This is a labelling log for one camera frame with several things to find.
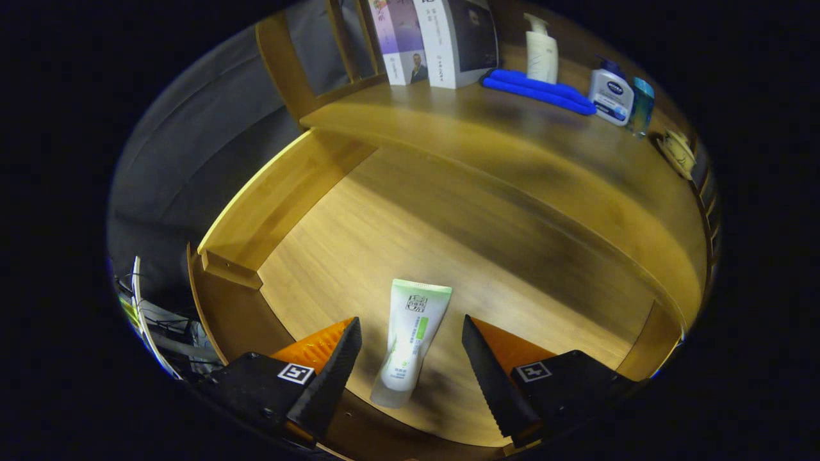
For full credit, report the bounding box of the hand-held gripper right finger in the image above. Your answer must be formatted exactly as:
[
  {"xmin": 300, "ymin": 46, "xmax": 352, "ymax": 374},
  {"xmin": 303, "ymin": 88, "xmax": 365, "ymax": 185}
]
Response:
[{"xmin": 461, "ymin": 314, "xmax": 638, "ymax": 449}]

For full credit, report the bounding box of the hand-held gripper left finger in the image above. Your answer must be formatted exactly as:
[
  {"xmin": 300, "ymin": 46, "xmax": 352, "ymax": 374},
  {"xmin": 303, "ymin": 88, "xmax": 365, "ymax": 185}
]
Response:
[{"xmin": 199, "ymin": 317, "xmax": 363, "ymax": 442}]

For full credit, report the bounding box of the white and green tube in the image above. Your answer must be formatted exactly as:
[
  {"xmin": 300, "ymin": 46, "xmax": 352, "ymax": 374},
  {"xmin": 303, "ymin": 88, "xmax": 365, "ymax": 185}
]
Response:
[{"xmin": 370, "ymin": 279, "xmax": 453, "ymax": 409}]

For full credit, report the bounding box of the brown wooden drawer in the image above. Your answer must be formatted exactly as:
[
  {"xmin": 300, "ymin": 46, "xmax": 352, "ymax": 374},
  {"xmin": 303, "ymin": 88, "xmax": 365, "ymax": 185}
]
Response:
[{"xmin": 187, "ymin": 128, "xmax": 683, "ymax": 461}]

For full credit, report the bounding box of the wooden countertop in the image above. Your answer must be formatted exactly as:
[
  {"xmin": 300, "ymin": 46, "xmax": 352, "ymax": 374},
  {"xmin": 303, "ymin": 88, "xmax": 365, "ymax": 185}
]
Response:
[{"xmin": 301, "ymin": 64, "xmax": 709, "ymax": 327}]

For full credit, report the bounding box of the brown wooden cabinet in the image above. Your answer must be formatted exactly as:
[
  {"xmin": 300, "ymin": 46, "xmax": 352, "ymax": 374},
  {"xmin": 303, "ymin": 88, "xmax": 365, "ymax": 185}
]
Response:
[{"xmin": 256, "ymin": 0, "xmax": 721, "ymax": 378}]

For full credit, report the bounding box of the black backdrop cloth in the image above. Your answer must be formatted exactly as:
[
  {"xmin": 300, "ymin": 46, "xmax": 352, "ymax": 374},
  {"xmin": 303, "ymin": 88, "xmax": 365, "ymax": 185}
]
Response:
[{"xmin": 108, "ymin": 0, "xmax": 375, "ymax": 308}]

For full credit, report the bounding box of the tan lidded ceramic cup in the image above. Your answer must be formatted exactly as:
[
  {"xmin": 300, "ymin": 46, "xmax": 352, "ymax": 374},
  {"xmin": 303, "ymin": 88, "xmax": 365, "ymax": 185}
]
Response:
[{"xmin": 659, "ymin": 128, "xmax": 697, "ymax": 181}]

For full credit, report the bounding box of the folded blue cloth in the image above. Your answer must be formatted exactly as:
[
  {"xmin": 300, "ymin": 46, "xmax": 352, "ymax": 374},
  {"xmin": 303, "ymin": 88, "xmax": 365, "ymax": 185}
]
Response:
[{"xmin": 480, "ymin": 69, "xmax": 598, "ymax": 117}]

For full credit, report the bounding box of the white bottle with blue cap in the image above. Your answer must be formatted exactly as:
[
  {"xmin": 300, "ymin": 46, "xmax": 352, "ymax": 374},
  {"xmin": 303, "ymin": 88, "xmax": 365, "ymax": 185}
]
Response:
[{"xmin": 588, "ymin": 54, "xmax": 635, "ymax": 127}]

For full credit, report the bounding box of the teal bottle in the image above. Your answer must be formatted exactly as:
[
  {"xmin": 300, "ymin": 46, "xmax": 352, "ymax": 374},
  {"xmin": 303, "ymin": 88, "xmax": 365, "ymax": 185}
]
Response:
[{"xmin": 628, "ymin": 77, "xmax": 655, "ymax": 137}]

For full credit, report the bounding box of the white pump bottle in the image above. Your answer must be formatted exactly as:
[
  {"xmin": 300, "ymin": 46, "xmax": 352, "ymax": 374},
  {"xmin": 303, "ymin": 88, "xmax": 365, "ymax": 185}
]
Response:
[{"xmin": 524, "ymin": 13, "xmax": 559, "ymax": 85}]

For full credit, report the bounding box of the thick white book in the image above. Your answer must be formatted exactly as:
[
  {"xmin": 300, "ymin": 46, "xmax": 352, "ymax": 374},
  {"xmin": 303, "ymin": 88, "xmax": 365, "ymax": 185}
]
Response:
[{"xmin": 413, "ymin": 0, "xmax": 500, "ymax": 89}]

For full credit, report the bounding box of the purple book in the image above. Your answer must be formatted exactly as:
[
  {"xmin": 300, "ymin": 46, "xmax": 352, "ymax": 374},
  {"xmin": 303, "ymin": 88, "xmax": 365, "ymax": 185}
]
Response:
[{"xmin": 368, "ymin": 0, "xmax": 429, "ymax": 86}]

